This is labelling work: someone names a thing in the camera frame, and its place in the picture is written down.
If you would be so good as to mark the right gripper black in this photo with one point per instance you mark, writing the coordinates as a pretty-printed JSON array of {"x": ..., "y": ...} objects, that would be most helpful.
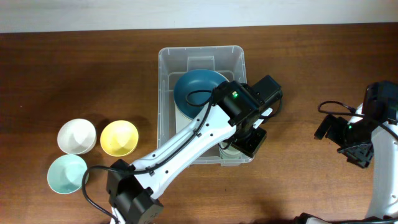
[{"x": 360, "y": 156}]

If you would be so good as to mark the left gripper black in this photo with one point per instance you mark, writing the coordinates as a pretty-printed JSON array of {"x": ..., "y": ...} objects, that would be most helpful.
[{"x": 253, "y": 144}]

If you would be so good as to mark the cream cup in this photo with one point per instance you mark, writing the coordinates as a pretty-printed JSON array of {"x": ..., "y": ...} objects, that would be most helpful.
[{"x": 228, "y": 153}]

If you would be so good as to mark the blue plate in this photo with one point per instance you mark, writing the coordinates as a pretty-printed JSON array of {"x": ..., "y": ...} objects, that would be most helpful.
[{"x": 196, "y": 82}]

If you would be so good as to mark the clear plastic storage bin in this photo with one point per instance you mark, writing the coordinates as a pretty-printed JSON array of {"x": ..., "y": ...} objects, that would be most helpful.
[{"x": 176, "y": 61}]

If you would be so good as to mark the yellow small bowl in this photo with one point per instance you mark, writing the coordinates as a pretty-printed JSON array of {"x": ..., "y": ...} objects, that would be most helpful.
[{"x": 119, "y": 138}]

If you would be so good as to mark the white small bowl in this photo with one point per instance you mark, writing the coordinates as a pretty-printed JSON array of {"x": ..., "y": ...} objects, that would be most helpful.
[{"x": 77, "y": 136}]

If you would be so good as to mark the mint green small bowl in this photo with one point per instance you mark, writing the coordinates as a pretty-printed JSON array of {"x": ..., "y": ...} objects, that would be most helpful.
[{"x": 65, "y": 174}]

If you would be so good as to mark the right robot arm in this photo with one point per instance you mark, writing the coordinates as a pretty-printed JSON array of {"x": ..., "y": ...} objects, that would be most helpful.
[{"x": 380, "y": 108}]

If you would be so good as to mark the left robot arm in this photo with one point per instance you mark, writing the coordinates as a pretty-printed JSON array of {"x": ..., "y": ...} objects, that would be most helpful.
[{"x": 233, "y": 115}]

